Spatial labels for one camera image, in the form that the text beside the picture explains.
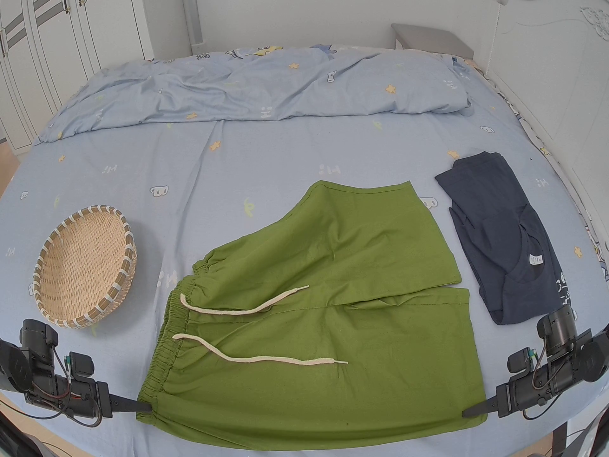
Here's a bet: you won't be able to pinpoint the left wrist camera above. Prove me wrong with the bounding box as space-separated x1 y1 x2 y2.
66 352 94 382

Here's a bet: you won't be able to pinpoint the white wardrobe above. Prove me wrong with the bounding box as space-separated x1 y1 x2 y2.
0 0 155 153

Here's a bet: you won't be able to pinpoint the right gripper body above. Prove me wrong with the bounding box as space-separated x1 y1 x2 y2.
495 370 556 419

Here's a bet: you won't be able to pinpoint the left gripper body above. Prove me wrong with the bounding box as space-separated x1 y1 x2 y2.
56 376 114 420

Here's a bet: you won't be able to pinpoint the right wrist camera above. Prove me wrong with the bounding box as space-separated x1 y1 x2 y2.
507 347 534 374

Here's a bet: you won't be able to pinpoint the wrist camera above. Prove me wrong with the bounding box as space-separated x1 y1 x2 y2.
66 352 94 382
507 347 534 374

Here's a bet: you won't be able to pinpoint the round woven basket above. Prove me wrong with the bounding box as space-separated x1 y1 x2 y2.
32 204 139 329

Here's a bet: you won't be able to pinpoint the dark blue T-shirt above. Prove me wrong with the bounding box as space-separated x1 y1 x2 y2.
434 150 574 326

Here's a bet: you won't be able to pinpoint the pale blue quilt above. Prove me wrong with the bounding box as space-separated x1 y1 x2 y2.
34 43 476 146

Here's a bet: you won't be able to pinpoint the green shorts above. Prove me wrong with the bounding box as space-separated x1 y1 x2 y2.
135 180 489 451

